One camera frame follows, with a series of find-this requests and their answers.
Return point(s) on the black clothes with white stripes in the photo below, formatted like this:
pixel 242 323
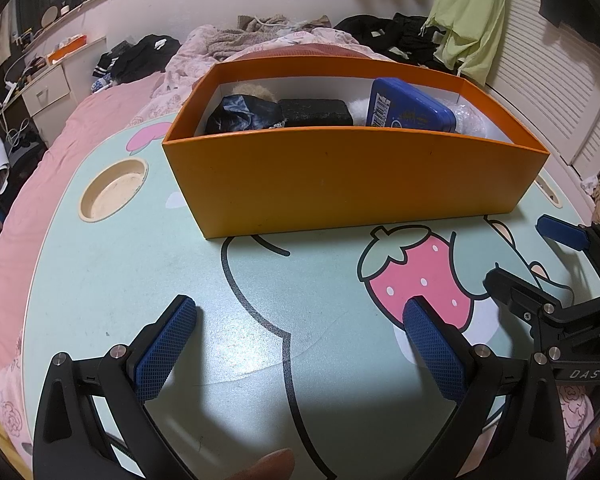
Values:
pixel 140 57

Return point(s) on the blue metal tin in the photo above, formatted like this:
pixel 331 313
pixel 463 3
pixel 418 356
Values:
pixel 410 110

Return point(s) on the dark red pillow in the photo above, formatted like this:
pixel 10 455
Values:
pixel 305 51

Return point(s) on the black shiny pouch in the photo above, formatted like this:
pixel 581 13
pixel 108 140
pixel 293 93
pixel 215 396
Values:
pixel 240 115

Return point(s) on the dark brown snack packet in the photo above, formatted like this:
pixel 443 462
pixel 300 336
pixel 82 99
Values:
pixel 315 112

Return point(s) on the orange cardboard box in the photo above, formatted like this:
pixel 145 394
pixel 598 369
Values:
pixel 330 185

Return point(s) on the white drawer cabinet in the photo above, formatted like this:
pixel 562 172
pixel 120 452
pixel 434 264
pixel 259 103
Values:
pixel 50 92

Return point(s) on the beige knit cloth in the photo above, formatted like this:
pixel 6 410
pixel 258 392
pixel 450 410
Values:
pixel 260 35

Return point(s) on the beige plush toy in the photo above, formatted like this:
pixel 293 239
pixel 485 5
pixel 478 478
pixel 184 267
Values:
pixel 252 91

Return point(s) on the black clothes pile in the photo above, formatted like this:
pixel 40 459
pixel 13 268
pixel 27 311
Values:
pixel 390 35

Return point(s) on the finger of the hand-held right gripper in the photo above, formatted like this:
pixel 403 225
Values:
pixel 520 295
pixel 560 232

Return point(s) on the pink floral quilt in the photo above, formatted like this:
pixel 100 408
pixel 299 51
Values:
pixel 200 45

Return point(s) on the pink bed sheet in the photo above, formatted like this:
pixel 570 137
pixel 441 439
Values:
pixel 80 120

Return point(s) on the mint green cartoon desktop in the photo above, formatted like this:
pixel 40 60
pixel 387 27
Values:
pixel 130 270

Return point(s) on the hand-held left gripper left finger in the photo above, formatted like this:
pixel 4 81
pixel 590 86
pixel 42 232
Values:
pixel 165 345

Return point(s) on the light green garment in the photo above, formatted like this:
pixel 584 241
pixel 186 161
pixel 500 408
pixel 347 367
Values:
pixel 475 10

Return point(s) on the small orange box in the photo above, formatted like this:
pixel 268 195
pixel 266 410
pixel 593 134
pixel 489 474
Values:
pixel 67 50

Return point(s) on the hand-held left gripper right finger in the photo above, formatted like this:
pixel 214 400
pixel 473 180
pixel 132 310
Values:
pixel 435 350

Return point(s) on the white fluffy pompom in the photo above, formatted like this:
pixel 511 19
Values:
pixel 359 110

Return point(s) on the round standing mirror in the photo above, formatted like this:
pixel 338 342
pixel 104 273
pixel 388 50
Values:
pixel 50 15

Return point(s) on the clear plastic wrap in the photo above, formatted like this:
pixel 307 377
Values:
pixel 472 120

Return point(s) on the person's left hand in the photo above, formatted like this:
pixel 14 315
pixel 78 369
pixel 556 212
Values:
pixel 260 467

